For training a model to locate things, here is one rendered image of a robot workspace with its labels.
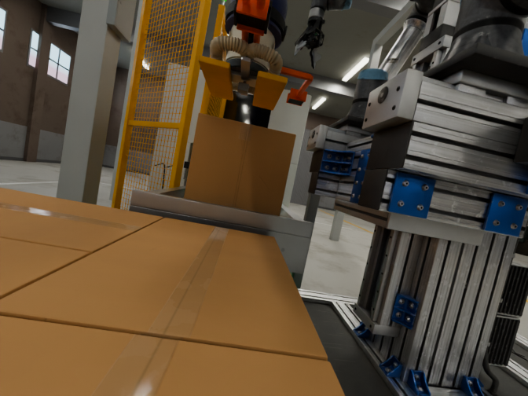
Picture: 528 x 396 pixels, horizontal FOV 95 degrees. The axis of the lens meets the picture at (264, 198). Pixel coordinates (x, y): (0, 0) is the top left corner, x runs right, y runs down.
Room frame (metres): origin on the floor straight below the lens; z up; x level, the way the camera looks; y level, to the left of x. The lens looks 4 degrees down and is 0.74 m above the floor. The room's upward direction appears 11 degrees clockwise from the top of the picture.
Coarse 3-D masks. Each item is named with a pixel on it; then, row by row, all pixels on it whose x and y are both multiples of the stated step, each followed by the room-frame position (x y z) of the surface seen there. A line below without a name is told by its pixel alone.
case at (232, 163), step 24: (216, 120) 0.97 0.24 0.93; (216, 144) 0.98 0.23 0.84; (240, 144) 0.99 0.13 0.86; (264, 144) 1.00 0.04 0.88; (288, 144) 1.01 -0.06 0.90; (192, 168) 0.97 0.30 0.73; (216, 168) 0.98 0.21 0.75; (240, 168) 0.99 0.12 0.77; (264, 168) 1.00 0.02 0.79; (288, 168) 1.01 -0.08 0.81; (192, 192) 0.97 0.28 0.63; (216, 192) 0.98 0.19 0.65; (240, 192) 0.99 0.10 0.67; (264, 192) 1.00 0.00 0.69
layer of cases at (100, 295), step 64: (0, 192) 0.73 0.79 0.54; (0, 256) 0.36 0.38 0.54; (64, 256) 0.40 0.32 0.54; (128, 256) 0.45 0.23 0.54; (192, 256) 0.52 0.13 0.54; (256, 256) 0.61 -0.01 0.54; (0, 320) 0.24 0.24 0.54; (64, 320) 0.26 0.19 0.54; (128, 320) 0.28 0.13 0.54; (192, 320) 0.30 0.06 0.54; (256, 320) 0.33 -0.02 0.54; (0, 384) 0.17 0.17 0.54; (64, 384) 0.18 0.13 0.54; (128, 384) 0.20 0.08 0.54; (192, 384) 0.21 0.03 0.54; (256, 384) 0.22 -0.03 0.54; (320, 384) 0.24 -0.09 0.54
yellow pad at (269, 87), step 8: (264, 72) 0.80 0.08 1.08; (256, 80) 0.85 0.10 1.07; (264, 80) 0.83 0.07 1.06; (272, 80) 0.81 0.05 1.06; (280, 80) 0.81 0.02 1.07; (256, 88) 0.91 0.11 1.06; (264, 88) 0.89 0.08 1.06; (272, 88) 0.88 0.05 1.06; (280, 88) 0.86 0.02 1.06; (256, 96) 1.00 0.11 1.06; (264, 96) 0.98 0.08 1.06; (272, 96) 0.96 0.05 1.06; (256, 104) 1.11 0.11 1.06; (264, 104) 1.09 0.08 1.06; (272, 104) 1.06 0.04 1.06
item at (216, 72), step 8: (200, 56) 0.78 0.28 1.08; (200, 64) 0.81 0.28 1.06; (208, 64) 0.79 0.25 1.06; (216, 64) 0.79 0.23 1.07; (224, 64) 0.79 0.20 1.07; (208, 72) 0.86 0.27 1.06; (216, 72) 0.84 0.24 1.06; (224, 72) 0.83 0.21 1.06; (208, 80) 0.93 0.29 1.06; (216, 80) 0.91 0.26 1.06; (224, 80) 0.90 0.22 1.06; (208, 88) 1.03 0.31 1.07; (216, 88) 1.00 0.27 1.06; (224, 88) 0.98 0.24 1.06; (232, 88) 0.99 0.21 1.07; (216, 96) 1.11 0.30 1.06; (224, 96) 1.08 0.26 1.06; (232, 96) 1.07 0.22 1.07
